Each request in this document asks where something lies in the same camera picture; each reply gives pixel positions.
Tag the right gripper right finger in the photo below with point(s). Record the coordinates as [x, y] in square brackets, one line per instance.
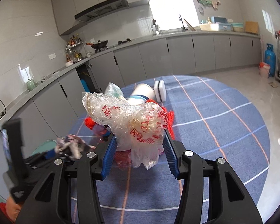
[229, 200]

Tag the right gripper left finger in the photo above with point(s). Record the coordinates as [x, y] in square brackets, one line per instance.
[49, 201]

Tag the clear bag with red print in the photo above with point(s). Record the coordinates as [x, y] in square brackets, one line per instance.
[137, 128]

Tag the clear bag with green print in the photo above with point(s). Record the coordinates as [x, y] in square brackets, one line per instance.
[113, 90]

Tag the teal trash bin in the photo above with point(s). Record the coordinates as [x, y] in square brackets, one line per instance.
[46, 146]

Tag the kitchen faucet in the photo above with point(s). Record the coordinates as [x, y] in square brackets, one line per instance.
[181, 20]

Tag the grey base cabinets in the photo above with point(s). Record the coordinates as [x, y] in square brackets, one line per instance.
[54, 106]

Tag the small red net piece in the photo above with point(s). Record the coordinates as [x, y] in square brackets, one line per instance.
[89, 123]

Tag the blue plaid tablecloth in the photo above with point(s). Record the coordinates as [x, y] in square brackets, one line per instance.
[214, 121]

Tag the green ceramic jar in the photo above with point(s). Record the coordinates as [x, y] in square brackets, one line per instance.
[31, 85]

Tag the red mesh net bag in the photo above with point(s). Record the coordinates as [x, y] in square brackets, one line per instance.
[170, 117]

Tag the white bowl on counter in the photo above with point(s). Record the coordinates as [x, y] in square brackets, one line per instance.
[69, 63]

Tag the spice rack with bottles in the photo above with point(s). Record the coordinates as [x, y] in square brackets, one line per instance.
[75, 49]

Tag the white black sponge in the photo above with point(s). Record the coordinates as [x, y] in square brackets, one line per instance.
[160, 91]

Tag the white bucket red bag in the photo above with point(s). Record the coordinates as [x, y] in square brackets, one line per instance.
[264, 70]

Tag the white paper cup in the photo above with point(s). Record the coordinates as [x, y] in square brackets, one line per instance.
[141, 94]

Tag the black wok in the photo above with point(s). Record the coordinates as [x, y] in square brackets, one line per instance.
[97, 46]

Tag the blue gas cylinder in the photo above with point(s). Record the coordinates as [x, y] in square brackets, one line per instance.
[270, 58]

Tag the wooden cutting board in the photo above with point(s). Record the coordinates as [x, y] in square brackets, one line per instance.
[251, 27]

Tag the blue dish rack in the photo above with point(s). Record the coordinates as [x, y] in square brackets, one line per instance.
[222, 23]

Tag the black range hood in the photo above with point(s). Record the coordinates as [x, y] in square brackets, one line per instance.
[99, 10]

